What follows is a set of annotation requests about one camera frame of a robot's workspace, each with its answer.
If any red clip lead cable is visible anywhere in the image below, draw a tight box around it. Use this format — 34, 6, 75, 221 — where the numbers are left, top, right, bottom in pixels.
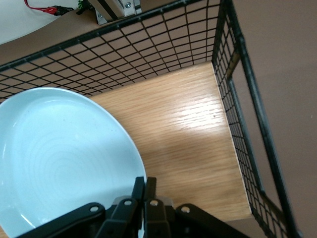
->
23, 0, 75, 16

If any light blue round plate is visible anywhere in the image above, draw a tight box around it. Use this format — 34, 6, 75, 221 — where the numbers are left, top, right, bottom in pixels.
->
0, 86, 147, 238

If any aluminium camera mount post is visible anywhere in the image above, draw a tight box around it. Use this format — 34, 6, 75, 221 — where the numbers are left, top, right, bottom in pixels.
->
88, 0, 142, 26

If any black wire tray wooden base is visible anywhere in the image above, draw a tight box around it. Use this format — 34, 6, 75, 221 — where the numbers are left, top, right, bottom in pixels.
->
0, 0, 305, 238

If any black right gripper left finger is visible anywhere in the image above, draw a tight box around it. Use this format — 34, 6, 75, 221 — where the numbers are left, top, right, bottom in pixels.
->
17, 176, 145, 238

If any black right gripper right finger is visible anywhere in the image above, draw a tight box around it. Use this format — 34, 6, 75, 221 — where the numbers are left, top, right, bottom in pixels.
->
144, 177, 251, 238

